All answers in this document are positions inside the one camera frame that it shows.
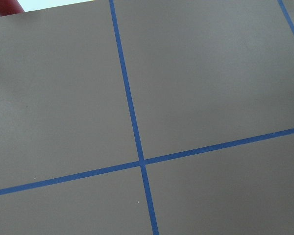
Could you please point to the red cylindrical post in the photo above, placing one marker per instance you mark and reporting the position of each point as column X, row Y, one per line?
column 10, row 7

